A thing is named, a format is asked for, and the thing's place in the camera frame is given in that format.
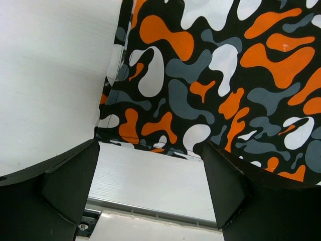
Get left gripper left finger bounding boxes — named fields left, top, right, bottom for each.
left=1, top=139, right=100, bottom=240

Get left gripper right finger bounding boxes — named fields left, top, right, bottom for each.
left=201, top=142, right=320, bottom=241

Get orange camouflage shorts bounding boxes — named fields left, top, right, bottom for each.
left=96, top=1, right=320, bottom=185

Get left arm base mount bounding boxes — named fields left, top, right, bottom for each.
left=75, top=209, right=101, bottom=237

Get front aluminium rail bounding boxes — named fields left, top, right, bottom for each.
left=86, top=197, right=218, bottom=229

